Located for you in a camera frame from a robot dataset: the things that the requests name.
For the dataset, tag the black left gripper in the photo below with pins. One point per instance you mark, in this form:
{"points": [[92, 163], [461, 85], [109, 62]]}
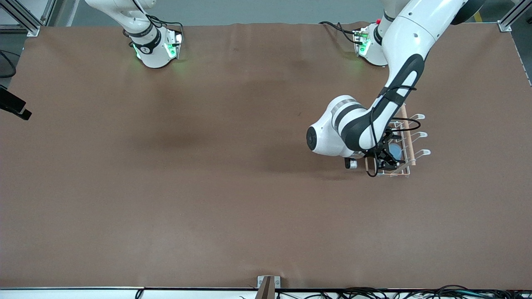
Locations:
{"points": [[385, 154]]}

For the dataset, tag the blue plastic cup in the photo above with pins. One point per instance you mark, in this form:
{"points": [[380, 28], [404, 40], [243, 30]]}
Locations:
{"points": [[395, 151]]}

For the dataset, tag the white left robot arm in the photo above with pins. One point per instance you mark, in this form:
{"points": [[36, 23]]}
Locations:
{"points": [[407, 37]]}

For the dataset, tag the brown table cover sheet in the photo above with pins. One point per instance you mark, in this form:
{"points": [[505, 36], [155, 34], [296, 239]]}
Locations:
{"points": [[208, 187]]}

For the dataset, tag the aluminium frame post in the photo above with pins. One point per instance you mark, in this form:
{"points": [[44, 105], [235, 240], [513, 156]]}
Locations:
{"points": [[25, 18], [513, 18]]}

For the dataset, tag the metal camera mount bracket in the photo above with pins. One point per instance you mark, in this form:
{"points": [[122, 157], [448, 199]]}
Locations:
{"points": [[268, 286]]}

